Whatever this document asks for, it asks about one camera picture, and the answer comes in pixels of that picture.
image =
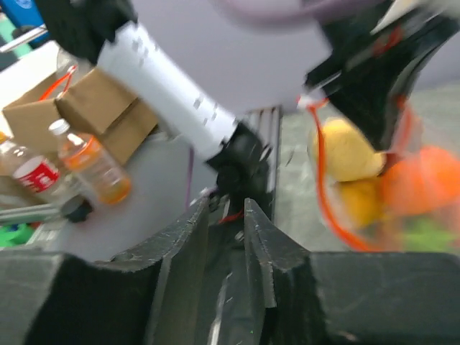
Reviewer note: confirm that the cardboard box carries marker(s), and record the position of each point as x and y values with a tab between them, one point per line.
95	104

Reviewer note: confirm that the clear zip top bag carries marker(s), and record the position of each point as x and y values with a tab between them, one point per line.
383	235

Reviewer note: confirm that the green fake vegetable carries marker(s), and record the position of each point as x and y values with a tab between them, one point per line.
425	234

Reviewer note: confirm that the orange fake fruit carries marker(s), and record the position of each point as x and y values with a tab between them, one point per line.
422	182

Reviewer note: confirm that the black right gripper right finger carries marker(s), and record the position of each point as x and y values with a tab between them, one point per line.
280	281

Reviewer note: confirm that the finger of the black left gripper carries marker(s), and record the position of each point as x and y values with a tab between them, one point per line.
366	73

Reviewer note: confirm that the aluminium frame rail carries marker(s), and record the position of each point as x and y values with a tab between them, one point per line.
266	122

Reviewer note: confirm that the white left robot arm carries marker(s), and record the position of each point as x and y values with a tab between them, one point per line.
109	35

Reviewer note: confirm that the red label cola bottle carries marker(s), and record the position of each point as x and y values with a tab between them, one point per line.
38	174

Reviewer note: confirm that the yellow fake banana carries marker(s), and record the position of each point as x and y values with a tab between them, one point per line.
362	200

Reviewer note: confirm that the yellow fake lemon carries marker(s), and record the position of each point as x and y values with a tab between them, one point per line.
348	156

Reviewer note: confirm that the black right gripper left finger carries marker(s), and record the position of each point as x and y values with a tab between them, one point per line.
151	291

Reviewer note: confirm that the orange drink bottle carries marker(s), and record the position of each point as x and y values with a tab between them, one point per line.
91	163

